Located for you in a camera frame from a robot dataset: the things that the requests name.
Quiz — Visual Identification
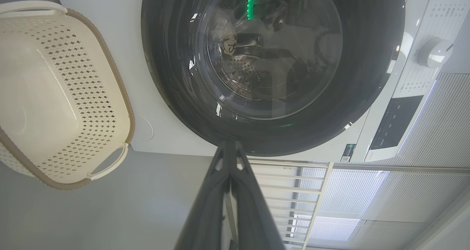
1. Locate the cream perforated laundry basket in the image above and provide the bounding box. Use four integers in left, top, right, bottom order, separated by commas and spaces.
0, 0, 135, 190

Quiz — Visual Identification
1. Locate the white washing machine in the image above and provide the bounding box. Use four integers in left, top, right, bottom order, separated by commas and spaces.
53, 0, 470, 163

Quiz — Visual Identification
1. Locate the black display panel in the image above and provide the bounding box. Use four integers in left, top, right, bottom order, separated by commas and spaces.
370, 95, 424, 150

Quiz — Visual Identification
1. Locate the round filter access cover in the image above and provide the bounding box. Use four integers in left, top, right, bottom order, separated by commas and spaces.
133, 112, 154, 141

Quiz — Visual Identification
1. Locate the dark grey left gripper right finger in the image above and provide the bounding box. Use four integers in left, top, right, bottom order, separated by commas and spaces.
229, 141, 287, 250

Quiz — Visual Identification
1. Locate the cream garment with black print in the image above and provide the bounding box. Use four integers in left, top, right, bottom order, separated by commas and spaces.
215, 10, 241, 56

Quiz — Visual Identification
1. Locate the white metal railing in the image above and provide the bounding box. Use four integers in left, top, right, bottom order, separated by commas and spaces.
226, 160, 470, 250

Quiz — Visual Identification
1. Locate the dark QR code sticker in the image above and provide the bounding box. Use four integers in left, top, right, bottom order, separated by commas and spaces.
340, 144, 357, 162

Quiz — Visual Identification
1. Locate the white control knob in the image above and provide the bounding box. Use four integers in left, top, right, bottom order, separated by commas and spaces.
417, 37, 454, 69

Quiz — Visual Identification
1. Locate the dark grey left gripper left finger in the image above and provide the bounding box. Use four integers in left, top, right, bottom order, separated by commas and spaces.
174, 141, 235, 250

